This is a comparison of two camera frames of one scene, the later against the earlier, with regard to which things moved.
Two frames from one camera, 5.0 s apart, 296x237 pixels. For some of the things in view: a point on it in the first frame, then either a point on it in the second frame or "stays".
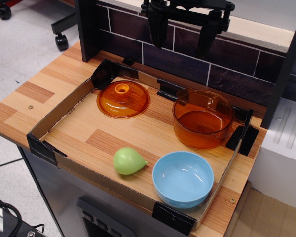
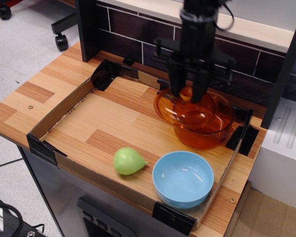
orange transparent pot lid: x=123 y=100 to x=183 y=111
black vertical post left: x=88 y=27 stays
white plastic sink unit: x=279 y=170 stays
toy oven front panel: x=96 y=222 stays
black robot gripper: x=196 y=10 to x=197 y=54
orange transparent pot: x=203 y=118 stays
